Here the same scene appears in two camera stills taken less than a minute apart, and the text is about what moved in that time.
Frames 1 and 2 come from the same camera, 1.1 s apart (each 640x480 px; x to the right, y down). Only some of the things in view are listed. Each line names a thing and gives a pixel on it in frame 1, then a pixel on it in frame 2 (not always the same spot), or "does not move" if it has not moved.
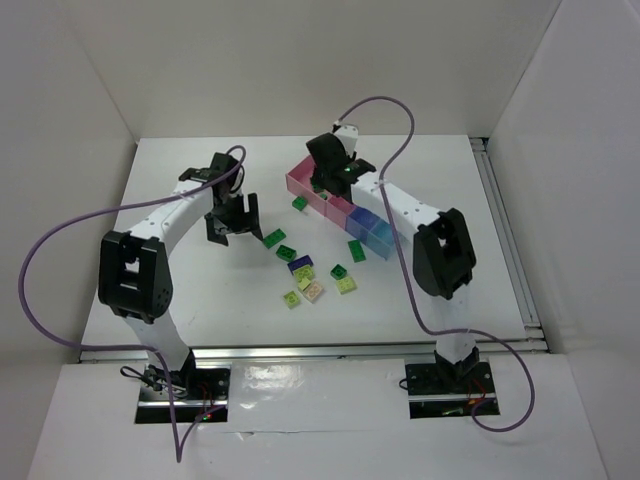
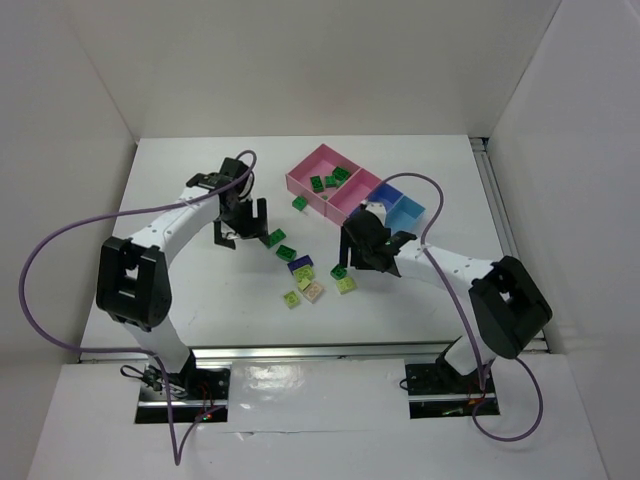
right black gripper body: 329,180 -> 370,257
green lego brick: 286,253 does not move
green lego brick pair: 338,272 does not move
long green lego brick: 274,238 does not move
